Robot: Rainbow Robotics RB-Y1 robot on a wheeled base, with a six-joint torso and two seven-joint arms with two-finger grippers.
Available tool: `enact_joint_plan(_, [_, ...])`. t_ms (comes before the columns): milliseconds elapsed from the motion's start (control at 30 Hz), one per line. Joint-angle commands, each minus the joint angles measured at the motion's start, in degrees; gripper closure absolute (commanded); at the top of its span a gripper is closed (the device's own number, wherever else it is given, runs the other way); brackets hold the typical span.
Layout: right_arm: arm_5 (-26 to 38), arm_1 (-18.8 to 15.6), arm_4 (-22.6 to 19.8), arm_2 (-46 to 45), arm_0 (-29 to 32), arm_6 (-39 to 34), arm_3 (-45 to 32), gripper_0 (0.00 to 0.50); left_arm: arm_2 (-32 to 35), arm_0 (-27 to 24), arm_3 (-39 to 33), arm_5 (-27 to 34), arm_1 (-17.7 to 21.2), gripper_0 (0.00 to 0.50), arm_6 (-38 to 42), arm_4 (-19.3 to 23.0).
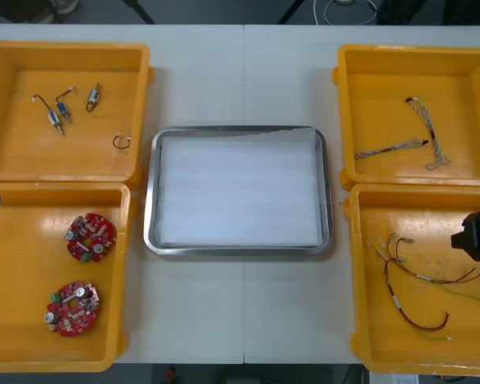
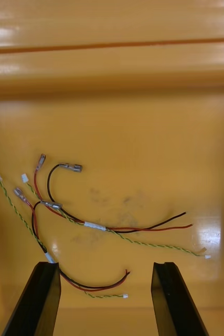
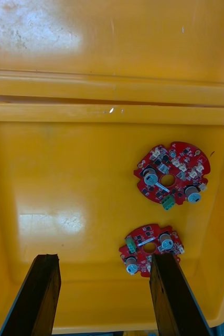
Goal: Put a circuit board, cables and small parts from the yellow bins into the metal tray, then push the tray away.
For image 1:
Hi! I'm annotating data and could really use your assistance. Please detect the red black wire harness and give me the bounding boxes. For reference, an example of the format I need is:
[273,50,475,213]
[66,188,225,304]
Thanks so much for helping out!
[383,231,480,333]

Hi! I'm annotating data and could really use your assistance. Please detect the solenoid with white label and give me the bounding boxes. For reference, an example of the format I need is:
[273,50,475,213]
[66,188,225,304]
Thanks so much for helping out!
[32,94,65,136]

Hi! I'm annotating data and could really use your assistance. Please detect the solenoid with blue label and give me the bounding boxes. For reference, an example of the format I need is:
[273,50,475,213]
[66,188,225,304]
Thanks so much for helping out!
[55,86,76,124]

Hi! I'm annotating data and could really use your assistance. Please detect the round red circuit board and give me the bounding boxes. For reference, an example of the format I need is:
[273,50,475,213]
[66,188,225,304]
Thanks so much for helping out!
[65,213,118,264]
[44,280,102,338]

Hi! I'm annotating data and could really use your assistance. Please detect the yellow-orange plastic bin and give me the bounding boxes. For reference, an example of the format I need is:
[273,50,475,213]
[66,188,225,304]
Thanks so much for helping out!
[0,180,139,374]
[342,182,480,378]
[0,39,155,189]
[330,42,480,190]

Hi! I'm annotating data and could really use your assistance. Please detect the short blue-white twisted harness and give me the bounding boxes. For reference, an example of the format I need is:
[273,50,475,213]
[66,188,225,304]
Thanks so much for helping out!
[354,136,430,160]

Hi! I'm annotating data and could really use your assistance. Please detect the steel tray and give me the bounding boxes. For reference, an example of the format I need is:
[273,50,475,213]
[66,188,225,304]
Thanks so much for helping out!
[142,125,332,257]

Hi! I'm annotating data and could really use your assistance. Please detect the white shoe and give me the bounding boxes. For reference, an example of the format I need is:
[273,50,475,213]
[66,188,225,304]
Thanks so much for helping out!
[50,0,80,14]

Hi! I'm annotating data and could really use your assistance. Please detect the black stand leg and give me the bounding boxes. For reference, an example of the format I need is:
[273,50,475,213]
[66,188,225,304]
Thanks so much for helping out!
[122,0,158,24]
[277,0,307,24]

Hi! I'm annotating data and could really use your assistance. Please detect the white cable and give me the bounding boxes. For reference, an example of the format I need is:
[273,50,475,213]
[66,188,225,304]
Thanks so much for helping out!
[314,0,379,26]

